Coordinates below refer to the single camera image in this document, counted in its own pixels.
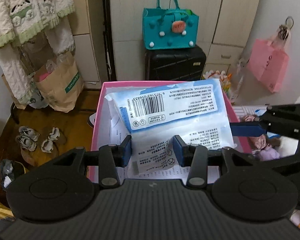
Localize black suitcase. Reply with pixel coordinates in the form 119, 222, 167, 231
145, 46, 206, 81

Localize cream knitted cardigan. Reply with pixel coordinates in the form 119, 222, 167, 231
0, 0, 75, 48

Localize brown paper bag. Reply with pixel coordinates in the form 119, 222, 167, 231
33, 51, 84, 113

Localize pink cardboard storage box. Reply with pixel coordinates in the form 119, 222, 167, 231
87, 81, 251, 183

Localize purple plush toy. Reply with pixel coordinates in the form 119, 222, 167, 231
258, 146, 280, 161

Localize grey white sneakers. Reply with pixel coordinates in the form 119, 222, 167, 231
15, 126, 40, 152

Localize teal felt handbag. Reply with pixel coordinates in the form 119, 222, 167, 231
142, 0, 199, 50

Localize striped pink tablecloth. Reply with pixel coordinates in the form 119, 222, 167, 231
232, 106, 267, 118

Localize white blue wet wipes pack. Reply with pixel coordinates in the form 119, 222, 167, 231
105, 79, 234, 175

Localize pink floral scrunchie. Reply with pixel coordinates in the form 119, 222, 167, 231
241, 114, 267, 150

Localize beige wardrobe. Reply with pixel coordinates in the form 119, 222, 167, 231
103, 0, 260, 81

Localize pink paper shopping bag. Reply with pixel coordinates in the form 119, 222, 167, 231
247, 39, 289, 93

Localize colourful plastic bag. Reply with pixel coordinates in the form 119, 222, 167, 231
202, 70, 244, 104

